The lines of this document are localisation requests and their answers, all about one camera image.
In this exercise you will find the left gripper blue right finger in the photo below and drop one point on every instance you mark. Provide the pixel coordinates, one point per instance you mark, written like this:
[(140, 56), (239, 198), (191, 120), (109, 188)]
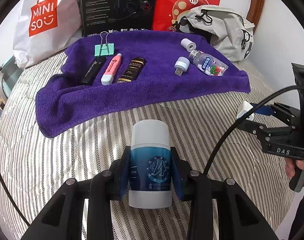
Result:
[(180, 170)]

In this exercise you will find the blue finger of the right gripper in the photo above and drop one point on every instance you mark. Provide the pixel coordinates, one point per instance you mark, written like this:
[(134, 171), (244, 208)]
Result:
[(265, 110)]

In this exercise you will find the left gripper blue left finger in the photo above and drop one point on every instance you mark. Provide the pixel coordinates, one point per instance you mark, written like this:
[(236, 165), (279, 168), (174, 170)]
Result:
[(121, 172)]

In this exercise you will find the white wall charger plug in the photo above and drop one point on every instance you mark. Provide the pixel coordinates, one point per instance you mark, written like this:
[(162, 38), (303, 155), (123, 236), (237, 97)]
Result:
[(243, 108)]

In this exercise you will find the white blue label bottle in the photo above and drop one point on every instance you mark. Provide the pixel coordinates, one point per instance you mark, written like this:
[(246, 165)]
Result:
[(150, 163)]

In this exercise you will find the clear candy bottle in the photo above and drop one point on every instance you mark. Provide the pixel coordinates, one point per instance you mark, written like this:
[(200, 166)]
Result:
[(207, 64)]

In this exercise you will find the white tape roll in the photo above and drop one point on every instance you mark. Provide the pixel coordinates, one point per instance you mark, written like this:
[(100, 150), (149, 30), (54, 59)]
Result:
[(188, 44)]

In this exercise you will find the pink highlighter pen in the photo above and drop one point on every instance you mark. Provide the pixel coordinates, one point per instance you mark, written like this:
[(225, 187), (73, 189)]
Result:
[(111, 70)]

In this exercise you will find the black Horizon lighter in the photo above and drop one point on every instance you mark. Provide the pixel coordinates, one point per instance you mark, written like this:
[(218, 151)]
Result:
[(93, 70)]

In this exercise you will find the dark brown cosmetic tube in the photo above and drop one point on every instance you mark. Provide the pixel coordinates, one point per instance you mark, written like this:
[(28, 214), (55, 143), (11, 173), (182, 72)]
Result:
[(133, 70)]

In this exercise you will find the green binder clip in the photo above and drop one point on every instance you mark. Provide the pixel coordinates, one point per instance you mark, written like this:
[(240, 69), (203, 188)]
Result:
[(105, 48)]

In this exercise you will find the striped mattress cover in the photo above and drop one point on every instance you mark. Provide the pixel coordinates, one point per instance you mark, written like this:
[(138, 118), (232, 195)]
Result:
[(33, 167)]

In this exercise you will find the grey Nike waist bag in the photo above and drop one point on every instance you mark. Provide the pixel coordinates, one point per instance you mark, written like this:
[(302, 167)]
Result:
[(226, 30)]

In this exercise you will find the purple towel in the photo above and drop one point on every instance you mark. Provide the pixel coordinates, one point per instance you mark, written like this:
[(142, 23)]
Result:
[(65, 102)]

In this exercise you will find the black headphone box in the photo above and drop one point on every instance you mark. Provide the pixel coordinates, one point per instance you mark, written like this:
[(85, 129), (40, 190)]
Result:
[(116, 15)]

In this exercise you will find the white Miniso shopping bag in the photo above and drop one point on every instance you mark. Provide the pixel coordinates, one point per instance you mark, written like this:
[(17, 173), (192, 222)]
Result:
[(43, 28)]

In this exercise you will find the brown wooden door frame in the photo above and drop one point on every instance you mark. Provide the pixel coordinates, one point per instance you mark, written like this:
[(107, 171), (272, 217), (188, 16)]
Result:
[(255, 11)]

